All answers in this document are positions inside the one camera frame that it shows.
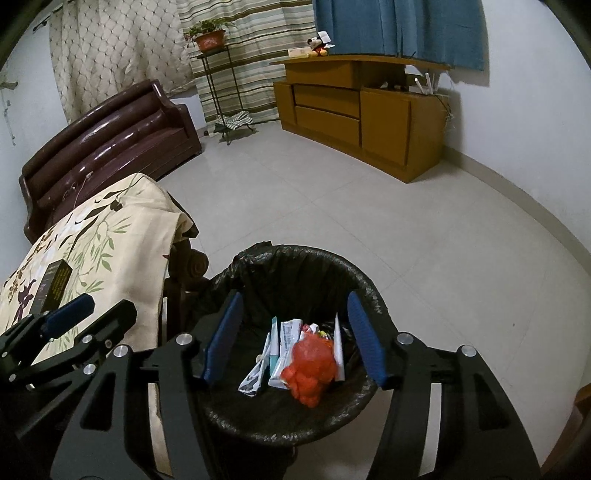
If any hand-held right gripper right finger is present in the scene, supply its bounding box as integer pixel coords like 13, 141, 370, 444
346, 291, 543, 480

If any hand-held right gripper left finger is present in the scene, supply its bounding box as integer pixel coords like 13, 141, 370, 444
48, 291, 245, 480

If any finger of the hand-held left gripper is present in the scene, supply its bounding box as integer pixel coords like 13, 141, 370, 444
0, 299, 138, 393
0, 294, 96, 367

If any silver snack wrapper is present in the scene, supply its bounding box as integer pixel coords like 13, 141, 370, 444
238, 318, 278, 398

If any white red toothpaste box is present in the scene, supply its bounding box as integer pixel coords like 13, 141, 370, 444
268, 320, 304, 389

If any red plastic bag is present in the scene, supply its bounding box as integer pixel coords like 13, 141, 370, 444
281, 333, 339, 409

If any black lined trash bin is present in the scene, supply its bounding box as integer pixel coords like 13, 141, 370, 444
196, 242, 399, 448

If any black cardboard box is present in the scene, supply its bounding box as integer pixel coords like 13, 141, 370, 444
30, 261, 74, 315

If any floral blanket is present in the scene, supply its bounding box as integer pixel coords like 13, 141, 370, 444
0, 173, 198, 477

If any dark brown leather sofa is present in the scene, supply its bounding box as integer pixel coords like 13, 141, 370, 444
18, 78, 204, 246

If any striped folded cloth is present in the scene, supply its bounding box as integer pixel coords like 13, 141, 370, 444
214, 110, 256, 133

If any wooden cabinet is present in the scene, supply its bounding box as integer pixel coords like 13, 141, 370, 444
269, 54, 452, 184

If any black metal plant stand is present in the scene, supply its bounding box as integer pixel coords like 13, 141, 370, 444
191, 44, 257, 147

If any white router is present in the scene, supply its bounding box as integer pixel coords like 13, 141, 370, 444
405, 65, 440, 96

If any beige patterned curtain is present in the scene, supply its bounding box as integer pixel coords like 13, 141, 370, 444
48, 0, 195, 126

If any potted plant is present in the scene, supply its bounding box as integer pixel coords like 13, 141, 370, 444
185, 18, 237, 53

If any striped curtain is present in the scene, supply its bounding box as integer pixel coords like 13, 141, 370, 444
177, 0, 315, 133

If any mouse plush toy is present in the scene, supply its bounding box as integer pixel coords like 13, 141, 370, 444
307, 33, 330, 59

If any blue curtain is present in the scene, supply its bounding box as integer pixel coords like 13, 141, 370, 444
312, 0, 491, 73

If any thin white cable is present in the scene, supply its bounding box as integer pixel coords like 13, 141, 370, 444
65, 170, 140, 209

